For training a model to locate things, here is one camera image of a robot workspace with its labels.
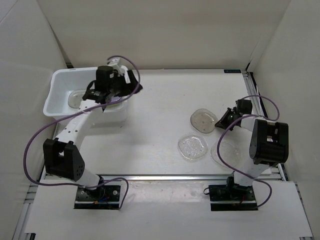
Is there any aluminium frame rail front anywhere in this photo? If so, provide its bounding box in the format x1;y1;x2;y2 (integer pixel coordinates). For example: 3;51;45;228
42;174;235;183

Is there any clear textured plate left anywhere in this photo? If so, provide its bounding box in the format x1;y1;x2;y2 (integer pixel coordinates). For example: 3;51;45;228
177;134;208;162

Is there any clear textured plate right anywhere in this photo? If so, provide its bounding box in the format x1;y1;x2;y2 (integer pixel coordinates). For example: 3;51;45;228
210;141;242;168

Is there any aluminium frame rail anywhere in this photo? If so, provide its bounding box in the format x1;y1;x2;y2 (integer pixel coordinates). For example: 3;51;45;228
242;71;288;182
42;174;235;183

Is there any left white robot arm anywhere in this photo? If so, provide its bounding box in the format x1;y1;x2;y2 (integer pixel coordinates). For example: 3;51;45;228
43;65;143;200

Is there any green panda plate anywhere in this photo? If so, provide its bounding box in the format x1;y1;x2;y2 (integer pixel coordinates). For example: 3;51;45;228
105;102;126;109

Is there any clear textured plate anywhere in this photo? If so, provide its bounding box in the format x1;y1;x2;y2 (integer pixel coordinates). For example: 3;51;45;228
210;141;242;168
177;134;208;162

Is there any aluminium frame rail right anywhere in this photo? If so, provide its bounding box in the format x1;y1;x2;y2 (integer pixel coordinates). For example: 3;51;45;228
242;71;288;182

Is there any purple panda plate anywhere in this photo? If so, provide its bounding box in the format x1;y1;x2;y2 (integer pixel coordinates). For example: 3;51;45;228
105;96;122;106

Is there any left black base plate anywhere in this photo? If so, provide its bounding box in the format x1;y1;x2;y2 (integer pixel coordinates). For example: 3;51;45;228
73;177;126;210

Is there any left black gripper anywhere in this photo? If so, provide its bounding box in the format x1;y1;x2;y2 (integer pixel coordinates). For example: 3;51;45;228
107;69;142;97

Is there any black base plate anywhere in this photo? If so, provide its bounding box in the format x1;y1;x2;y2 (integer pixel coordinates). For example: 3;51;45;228
73;177;126;210
203;176;258;212

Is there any smoky clear plate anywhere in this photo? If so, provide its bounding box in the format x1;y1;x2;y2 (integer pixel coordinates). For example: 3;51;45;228
67;89;86;109
190;108;218;134

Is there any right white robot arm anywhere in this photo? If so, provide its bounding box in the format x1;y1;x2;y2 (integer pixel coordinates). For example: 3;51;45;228
215;96;289;200

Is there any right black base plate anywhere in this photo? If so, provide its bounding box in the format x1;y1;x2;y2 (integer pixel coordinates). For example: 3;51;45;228
203;176;258;212

